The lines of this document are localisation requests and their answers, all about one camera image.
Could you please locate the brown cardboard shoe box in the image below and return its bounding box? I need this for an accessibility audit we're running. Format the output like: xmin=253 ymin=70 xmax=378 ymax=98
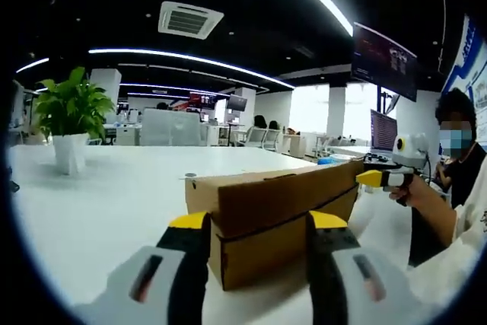
xmin=185 ymin=160 xmax=365 ymax=291

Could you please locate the thin curved ceiling light strip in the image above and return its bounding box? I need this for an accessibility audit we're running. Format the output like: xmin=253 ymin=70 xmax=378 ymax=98
xmin=88 ymin=49 xmax=296 ymax=90

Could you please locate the desk monitor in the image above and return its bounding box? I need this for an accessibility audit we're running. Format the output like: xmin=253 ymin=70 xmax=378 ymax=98
xmin=369 ymin=109 xmax=399 ymax=151

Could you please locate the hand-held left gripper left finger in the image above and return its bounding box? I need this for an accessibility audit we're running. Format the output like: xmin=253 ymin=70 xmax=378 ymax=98
xmin=81 ymin=210 xmax=212 ymax=325

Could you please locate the white partition board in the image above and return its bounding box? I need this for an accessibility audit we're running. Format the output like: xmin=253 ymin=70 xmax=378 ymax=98
xmin=139 ymin=107 xmax=202 ymax=147

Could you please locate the large dark ceiling display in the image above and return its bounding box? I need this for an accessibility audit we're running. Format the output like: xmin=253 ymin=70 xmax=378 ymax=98
xmin=352 ymin=22 xmax=419 ymax=103

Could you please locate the blue white wall poster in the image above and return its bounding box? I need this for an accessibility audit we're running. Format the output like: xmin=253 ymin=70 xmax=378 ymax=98
xmin=441 ymin=12 xmax=487 ymax=151

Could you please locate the dark hanging monitor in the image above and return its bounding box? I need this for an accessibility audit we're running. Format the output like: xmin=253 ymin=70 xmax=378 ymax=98
xmin=227 ymin=94 xmax=249 ymax=112

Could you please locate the green plant in white pot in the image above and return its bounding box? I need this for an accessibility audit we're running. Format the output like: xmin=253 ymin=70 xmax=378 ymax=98
xmin=33 ymin=66 xmax=116 ymax=176

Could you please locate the red wall screen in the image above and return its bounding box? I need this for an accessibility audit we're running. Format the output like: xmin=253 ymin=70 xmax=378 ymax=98
xmin=189 ymin=91 xmax=218 ymax=110

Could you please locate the person's right hand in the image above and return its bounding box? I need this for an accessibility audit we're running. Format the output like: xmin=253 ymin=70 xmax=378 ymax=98
xmin=389 ymin=178 xmax=434 ymax=209

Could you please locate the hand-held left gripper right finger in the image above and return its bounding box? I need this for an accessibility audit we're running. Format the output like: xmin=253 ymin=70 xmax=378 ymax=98
xmin=306 ymin=209 xmax=420 ymax=325

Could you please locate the person in white shirt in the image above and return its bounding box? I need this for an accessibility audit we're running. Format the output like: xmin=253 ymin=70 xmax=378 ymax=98
xmin=406 ymin=180 xmax=487 ymax=305

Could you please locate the white ceiling air vent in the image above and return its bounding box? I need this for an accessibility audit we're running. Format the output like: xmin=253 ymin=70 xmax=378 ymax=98
xmin=158 ymin=0 xmax=225 ymax=40

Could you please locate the short ceiling light strip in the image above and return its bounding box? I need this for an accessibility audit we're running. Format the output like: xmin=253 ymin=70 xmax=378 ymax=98
xmin=15 ymin=57 xmax=51 ymax=75

